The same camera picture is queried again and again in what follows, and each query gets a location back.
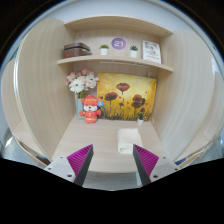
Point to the pink and white flower bouquet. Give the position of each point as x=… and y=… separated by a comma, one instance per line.
x=78, y=85

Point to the cream white towel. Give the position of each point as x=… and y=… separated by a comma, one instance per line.
x=128, y=140

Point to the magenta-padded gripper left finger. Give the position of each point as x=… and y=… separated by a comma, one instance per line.
x=80, y=161

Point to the wooden shelf with items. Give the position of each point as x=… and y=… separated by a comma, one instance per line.
x=116, y=59

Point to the light blue vase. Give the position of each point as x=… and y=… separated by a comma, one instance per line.
x=79, y=106

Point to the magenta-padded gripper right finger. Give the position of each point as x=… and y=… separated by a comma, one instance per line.
x=147, y=161

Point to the small plant in white pot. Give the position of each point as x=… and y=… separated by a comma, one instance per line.
x=140, y=121

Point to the yellow poppy painting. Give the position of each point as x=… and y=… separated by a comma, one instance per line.
x=116, y=81

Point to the red plush toy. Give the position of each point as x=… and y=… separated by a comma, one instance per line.
x=90, y=115

